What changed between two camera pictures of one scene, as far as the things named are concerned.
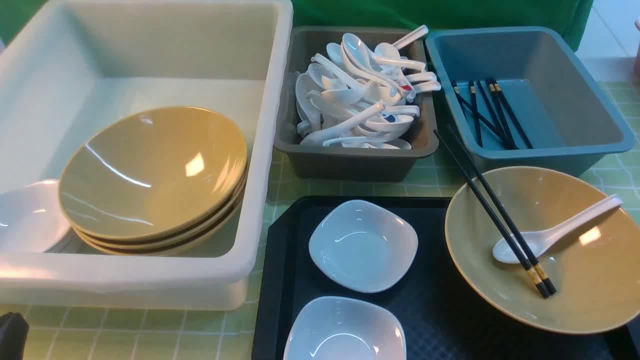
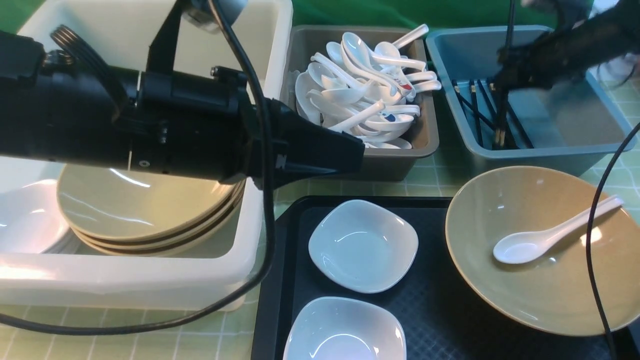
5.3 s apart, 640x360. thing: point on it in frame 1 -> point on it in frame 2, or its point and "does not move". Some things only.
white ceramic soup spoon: [540, 241] does not move
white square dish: [363, 246] does not move
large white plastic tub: [71, 66] does not move
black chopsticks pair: [533, 279] -> [501, 124]
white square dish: [338, 328] does not move
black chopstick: [547, 283] -> [500, 103]
